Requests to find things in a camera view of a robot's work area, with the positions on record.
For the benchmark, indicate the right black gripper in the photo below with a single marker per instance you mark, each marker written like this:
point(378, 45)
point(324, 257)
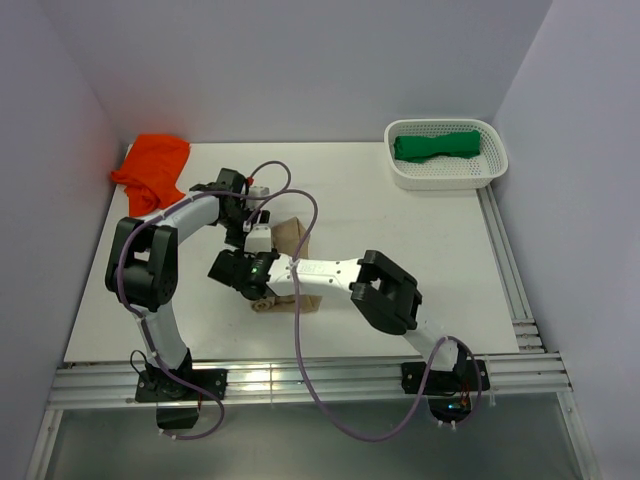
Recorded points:
point(241, 254)

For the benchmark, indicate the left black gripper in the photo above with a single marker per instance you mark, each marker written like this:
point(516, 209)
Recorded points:
point(235, 240)

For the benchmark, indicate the beige t-shirt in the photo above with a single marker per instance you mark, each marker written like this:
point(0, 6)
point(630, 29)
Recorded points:
point(285, 238)

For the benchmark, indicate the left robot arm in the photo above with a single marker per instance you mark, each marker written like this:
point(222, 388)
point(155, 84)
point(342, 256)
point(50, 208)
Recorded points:
point(143, 269)

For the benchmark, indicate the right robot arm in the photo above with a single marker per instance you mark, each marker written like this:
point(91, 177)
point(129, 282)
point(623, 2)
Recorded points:
point(385, 294)

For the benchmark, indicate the orange t-shirt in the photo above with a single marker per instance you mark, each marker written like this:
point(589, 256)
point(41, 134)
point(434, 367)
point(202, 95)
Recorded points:
point(150, 172)

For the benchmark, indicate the rolled green t-shirt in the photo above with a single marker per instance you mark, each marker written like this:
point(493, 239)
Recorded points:
point(419, 149)

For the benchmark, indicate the white plastic basket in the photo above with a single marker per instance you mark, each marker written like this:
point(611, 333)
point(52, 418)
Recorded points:
point(446, 172)

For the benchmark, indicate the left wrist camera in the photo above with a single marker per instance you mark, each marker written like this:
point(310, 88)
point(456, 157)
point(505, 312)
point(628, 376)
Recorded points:
point(258, 192)

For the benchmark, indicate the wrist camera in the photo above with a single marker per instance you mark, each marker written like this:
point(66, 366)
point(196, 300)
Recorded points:
point(258, 239)
point(258, 192)

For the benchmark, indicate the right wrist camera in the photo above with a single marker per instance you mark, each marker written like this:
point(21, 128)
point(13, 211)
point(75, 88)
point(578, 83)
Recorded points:
point(258, 239)

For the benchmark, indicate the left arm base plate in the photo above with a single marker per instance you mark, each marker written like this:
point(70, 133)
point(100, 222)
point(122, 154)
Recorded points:
point(154, 386)

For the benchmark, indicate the aluminium rail frame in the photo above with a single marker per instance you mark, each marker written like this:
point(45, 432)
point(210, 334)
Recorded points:
point(534, 370)

